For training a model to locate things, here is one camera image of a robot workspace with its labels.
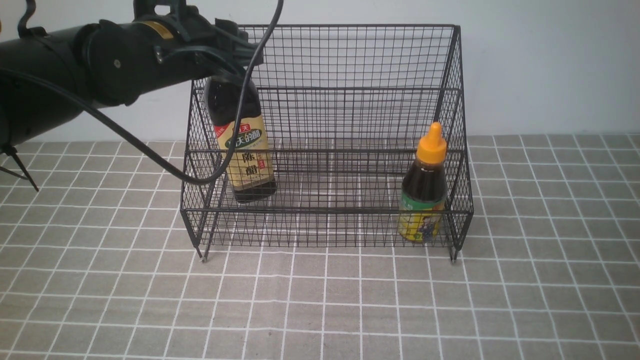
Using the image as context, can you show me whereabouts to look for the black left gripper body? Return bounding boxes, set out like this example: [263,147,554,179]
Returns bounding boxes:
[133,0,265,84]

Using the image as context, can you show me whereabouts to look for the dark vinegar bottle yellow label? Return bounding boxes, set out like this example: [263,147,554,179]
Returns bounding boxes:
[205,79,277,204]

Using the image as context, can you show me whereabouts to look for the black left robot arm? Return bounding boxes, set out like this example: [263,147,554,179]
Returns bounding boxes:
[0,0,263,148]

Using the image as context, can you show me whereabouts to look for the orange-capped sauce bottle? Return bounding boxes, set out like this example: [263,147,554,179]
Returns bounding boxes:
[397,121,448,243]

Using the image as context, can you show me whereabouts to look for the black cable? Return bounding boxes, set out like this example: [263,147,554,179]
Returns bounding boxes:
[0,0,285,186]

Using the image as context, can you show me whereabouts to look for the black wire mesh shelf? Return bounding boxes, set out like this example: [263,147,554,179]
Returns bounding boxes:
[180,24,474,264]

